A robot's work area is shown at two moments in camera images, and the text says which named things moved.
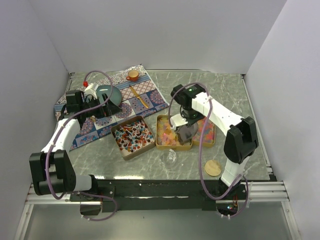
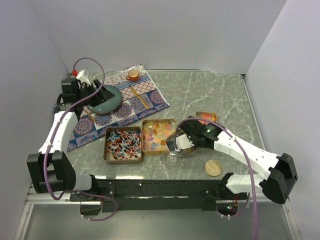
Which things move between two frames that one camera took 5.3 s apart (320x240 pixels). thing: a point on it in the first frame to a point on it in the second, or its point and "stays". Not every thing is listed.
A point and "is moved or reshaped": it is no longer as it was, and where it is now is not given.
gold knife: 140,100 stays
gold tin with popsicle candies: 166,138 to 155,132
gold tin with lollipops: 132,137 to 123,145
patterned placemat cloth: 139,96 stays
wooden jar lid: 212,168 stays
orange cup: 133,75 stays
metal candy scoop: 185,134 is moved or reshaped
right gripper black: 191,122 to 192,140
